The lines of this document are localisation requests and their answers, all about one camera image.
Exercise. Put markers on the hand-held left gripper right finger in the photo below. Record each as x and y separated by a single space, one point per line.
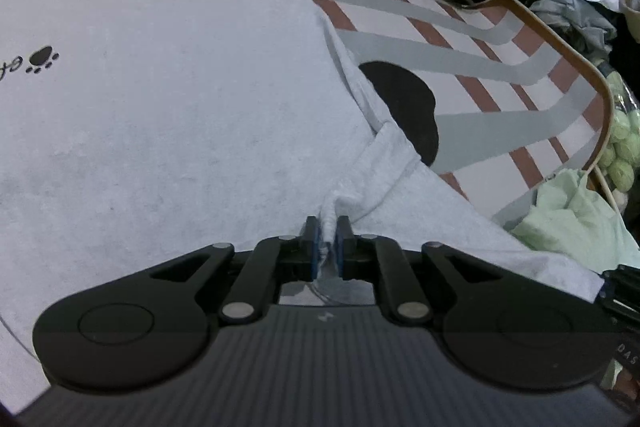
342 249

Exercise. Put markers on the pile of green balls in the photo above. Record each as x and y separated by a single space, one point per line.
622 142

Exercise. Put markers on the grey crumpled garment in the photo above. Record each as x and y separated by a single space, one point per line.
575 17

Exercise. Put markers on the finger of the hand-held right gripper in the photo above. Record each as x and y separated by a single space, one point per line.
620 289

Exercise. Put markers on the light green cloth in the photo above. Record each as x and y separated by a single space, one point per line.
575 217

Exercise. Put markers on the striped printed mat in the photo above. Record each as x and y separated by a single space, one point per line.
450 117

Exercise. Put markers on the white t-shirt with paw print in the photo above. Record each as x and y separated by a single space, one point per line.
175 107

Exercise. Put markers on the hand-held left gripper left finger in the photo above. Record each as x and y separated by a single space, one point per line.
312 249

